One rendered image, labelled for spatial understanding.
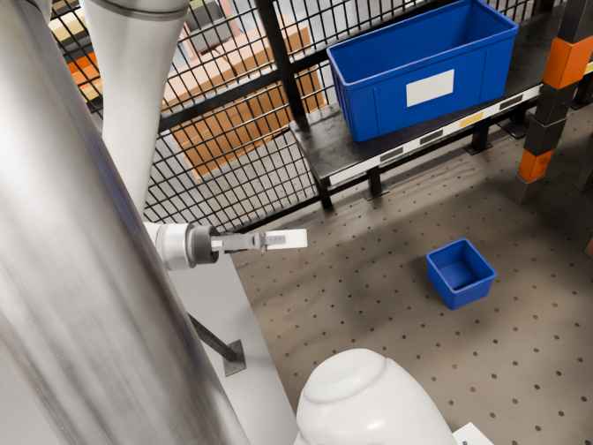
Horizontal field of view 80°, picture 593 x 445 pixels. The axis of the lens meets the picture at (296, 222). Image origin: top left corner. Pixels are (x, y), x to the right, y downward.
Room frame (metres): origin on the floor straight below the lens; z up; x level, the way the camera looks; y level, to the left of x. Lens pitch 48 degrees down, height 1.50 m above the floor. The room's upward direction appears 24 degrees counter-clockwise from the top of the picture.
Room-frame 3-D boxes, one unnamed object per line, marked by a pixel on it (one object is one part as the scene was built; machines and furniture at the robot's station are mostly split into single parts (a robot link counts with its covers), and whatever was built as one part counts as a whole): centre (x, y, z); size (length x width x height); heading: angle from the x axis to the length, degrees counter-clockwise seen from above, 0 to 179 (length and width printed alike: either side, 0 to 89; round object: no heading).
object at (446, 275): (0.33, -0.28, 0.75); 0.11 x 0.10 x 0.09; 0
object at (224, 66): (2.37, 0.05, 0.32); 1.10 x 0.80 x 0.65; 97
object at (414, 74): (0.60, -0.34, 1.09); 0.30 x 0.17 x 0.13; 81
